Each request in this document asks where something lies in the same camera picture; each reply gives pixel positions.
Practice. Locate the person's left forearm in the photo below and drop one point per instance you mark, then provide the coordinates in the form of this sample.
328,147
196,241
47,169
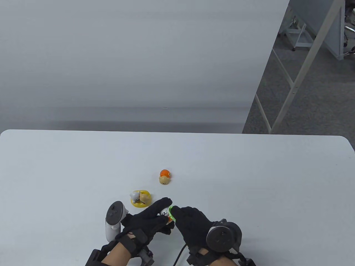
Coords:
116,256

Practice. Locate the office chair base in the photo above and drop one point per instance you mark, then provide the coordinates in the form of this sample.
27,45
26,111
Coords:
350,27

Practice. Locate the person's right hand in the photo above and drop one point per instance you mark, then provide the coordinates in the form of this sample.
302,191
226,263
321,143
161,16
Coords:
194,227

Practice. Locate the orange-shelled tan dog ornament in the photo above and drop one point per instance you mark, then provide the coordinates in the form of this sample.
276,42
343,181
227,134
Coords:
164,177

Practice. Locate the white metal support frame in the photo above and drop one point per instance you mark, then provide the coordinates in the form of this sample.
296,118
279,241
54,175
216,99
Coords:
307,63

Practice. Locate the left grey black controller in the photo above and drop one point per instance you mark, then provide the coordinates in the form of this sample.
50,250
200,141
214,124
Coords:
115,213

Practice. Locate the yellow boat animals ornament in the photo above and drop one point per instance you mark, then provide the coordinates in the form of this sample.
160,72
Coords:
141,198

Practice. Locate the black left wrist mount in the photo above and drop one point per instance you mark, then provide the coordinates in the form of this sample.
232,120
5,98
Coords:
138,238

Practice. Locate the white backdrop panel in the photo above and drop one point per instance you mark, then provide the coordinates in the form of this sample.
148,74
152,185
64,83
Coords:
138,55

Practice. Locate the green cleaning cloth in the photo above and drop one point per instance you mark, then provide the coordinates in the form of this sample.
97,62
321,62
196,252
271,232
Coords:
171,213

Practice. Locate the small white cat ornament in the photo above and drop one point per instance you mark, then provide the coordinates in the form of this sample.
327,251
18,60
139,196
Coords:
164,212

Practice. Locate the right grey black controller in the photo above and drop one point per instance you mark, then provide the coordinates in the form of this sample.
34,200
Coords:
222,235

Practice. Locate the grey partition panel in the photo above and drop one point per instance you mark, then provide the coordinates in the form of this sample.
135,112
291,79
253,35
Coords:
332,33

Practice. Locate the person's right forearm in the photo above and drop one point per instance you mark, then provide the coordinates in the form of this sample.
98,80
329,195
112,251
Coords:
223,260

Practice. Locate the person's left hand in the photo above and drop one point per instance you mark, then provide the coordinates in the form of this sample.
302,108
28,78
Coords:
147,221

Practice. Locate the grey black controller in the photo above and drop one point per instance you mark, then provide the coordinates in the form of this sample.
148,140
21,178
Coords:
115,213
222,235

